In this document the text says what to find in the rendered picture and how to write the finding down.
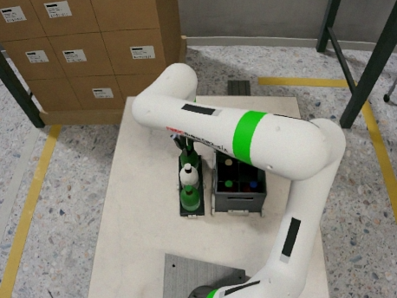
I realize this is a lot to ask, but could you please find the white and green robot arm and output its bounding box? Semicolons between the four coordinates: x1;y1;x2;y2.
132;63;346;298

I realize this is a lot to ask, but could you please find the white bottle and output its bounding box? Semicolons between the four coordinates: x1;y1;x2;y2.
179;164;199;189

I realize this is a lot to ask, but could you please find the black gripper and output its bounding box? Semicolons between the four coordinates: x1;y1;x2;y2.
171;133;194;157

